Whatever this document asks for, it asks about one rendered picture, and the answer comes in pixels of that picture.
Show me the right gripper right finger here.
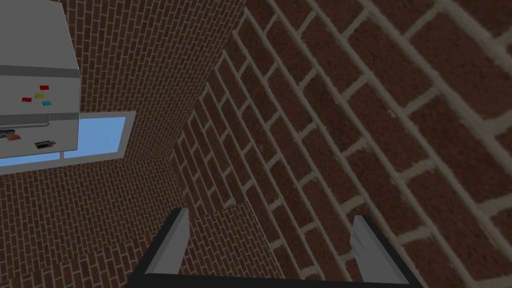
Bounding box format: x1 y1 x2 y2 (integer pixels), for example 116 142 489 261
349 214 421 285

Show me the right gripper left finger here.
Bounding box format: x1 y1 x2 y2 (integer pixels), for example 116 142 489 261
137 207 190 277

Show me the grey framed window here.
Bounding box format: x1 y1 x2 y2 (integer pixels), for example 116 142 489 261
0 111 137 176

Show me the grey fridge with magnets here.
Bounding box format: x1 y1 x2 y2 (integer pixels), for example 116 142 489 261
0 0 81 160

